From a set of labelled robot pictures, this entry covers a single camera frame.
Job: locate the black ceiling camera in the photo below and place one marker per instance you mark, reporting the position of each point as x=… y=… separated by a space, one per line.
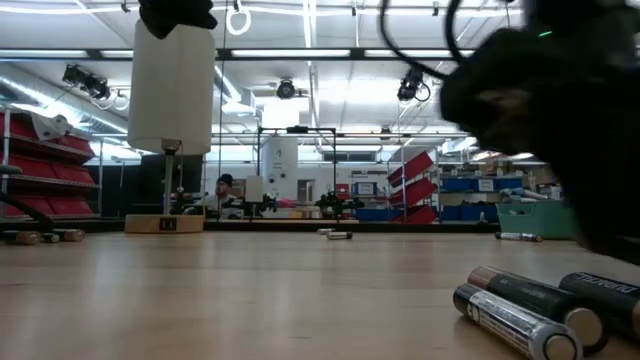
x=286 y=89
x=92 y=86
x=411 y=82

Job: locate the black background robot arm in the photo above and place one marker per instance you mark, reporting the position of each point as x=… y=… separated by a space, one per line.
x=335 y=202
x=250 y=204

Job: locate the black aluminium table frame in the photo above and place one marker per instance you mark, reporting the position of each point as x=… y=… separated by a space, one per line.
x=250 y=226

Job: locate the silver AA battery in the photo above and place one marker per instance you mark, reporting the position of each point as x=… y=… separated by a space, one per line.
x=340 y=235
x=517 y=237
x=325 y=231
x=510 y=320

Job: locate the red bin shelving rack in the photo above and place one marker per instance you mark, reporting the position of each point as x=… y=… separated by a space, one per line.
x=70 y=175

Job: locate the black chair armrest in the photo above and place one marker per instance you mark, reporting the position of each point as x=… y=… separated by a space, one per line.
x=7 y=170

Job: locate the black monitor screen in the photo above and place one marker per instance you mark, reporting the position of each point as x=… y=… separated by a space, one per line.
x=150 y=185

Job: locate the white box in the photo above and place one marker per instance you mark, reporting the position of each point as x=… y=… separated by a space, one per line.
x=254 y=189

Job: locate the blue storage bin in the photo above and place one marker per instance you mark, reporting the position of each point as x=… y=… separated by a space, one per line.
x=375 y=215

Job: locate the black copper Duracell AA battery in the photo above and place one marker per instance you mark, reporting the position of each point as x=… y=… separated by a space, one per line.
x=605 y=295
x=530 y=295

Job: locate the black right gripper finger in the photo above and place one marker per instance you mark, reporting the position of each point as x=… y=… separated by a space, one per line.
x=585 y=200
x=625 y=215

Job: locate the teal plastic bin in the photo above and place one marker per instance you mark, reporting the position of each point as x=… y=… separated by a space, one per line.
x=530 y=220

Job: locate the grey rolled tube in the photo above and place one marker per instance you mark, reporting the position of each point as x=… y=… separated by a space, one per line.
x=525 y=194

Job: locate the blue framed sign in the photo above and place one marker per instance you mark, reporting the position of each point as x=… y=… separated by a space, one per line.
x=365 y=188

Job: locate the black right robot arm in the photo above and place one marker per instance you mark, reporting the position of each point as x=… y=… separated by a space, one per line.
x=590 y=25

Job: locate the tilted red bin rack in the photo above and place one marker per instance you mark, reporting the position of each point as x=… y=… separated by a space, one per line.
x=412 y=192

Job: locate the white shade wooden base lamp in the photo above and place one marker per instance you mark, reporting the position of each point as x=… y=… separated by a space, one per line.
x=170 y=100

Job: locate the person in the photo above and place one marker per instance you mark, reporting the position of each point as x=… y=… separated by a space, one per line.
x=225 y=182

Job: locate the white cylindrical tank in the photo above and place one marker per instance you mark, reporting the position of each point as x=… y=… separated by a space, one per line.
x=280 y=160

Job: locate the black background station frame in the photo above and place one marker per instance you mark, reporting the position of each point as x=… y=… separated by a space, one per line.
x=300 y=129

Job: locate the blue bin shelf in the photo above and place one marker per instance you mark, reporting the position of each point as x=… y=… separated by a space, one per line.
x=455 y=185

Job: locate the silver air duct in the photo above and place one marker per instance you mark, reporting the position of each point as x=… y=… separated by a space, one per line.
x=20 y=87

